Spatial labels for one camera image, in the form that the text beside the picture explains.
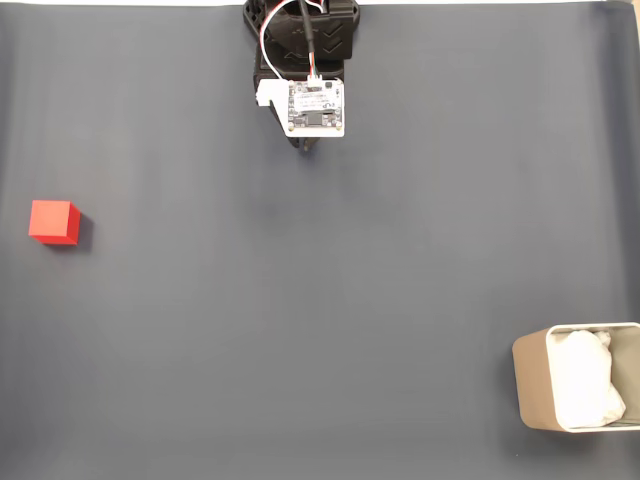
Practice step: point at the white crumpled tissue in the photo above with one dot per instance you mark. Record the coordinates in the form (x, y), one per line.
(582, 380)

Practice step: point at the white camera board with mount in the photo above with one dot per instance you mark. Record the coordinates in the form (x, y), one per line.
(316, 107)

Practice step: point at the dark blue table mat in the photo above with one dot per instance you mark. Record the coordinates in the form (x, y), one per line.
(300, 300)

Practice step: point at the beige metal box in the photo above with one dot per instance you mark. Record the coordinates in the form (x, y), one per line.
(532, 385)

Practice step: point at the red cube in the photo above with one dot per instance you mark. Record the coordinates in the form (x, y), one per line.
(54, 222)

